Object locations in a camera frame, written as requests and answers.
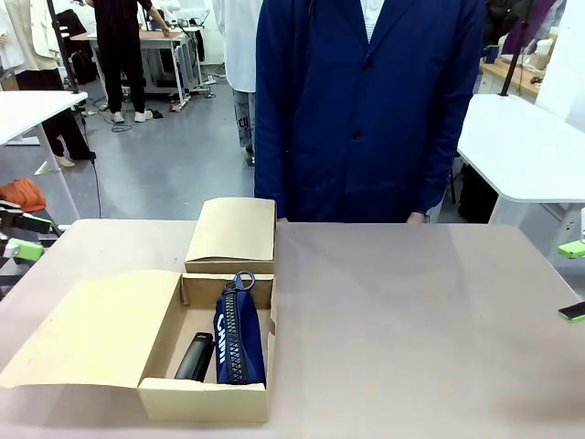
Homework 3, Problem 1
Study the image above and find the orange cloth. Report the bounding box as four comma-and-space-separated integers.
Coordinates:
0, 177, 48, 214

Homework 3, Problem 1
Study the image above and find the wooden desk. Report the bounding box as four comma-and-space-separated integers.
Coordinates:
479, 54, 557, 104

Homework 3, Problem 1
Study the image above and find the white rounded table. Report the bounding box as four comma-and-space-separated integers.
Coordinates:
456, 93, 585, 225

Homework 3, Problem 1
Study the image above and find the person in purple top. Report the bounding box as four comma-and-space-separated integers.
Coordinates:
486, 0, 558, 56

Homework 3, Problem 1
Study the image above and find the person in black clothes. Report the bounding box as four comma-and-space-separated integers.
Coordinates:
89, 0, 170, 123

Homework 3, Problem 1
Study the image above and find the person in cream coat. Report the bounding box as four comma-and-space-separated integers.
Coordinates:
0, 0, 97, 168

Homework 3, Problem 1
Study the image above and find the white table with leg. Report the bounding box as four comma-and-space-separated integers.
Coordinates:
0, 90, 89, 220

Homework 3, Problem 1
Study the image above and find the person in white coat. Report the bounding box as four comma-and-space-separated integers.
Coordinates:
212, 0, 266, 159

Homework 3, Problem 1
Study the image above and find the person in blue jacket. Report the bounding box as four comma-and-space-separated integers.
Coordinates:
253, 0, 488, 225

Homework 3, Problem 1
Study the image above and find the small cardboard box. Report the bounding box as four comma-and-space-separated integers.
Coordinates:
184, 197, 279, 275

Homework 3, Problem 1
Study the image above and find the black tripod pole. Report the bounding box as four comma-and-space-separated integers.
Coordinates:
45, 0, 83, 95

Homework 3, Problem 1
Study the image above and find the blue CAMPUS pencil case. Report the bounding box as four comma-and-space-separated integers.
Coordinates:
213, 270, 267, 386

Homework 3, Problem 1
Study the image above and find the large open cardboard box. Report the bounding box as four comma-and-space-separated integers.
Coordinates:
0, 269, 279, 424

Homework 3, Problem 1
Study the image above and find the black stand pole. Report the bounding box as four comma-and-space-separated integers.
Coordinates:
500, 0, 536, 97

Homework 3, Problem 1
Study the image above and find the grey workshop desk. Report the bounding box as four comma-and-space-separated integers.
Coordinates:
72, 25, 207, 111

